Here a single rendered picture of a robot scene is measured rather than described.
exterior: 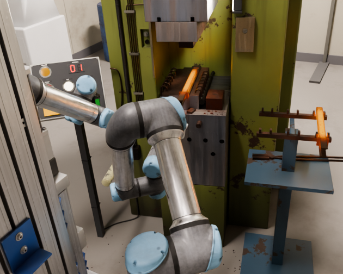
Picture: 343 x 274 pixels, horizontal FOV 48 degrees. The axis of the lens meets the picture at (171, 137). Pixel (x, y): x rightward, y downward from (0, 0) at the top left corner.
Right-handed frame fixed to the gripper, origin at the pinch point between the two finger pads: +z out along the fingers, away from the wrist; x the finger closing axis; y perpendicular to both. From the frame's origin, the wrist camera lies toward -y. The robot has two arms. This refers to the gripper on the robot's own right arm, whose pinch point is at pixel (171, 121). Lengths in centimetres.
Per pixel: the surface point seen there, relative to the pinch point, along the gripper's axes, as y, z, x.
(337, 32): 58, 367, 131
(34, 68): -18, 14, -71
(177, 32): -31.4, 30.7, -1.7
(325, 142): 4, -3, 65
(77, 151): 100, 119, -119
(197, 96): 1.1, 30.7, 7.2
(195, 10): -42, 31, 7
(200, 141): 24.0, 24.7, 8.8
